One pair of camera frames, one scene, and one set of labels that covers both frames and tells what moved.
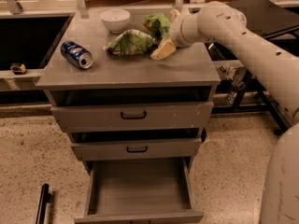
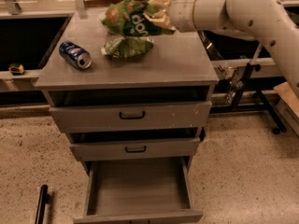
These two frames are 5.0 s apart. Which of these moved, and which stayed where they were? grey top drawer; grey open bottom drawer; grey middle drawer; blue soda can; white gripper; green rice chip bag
Moved: white gripper; green rice chip bag
Stayed: blue soda can; grey open bottom drawer; grey top drawer; grey middle drawer
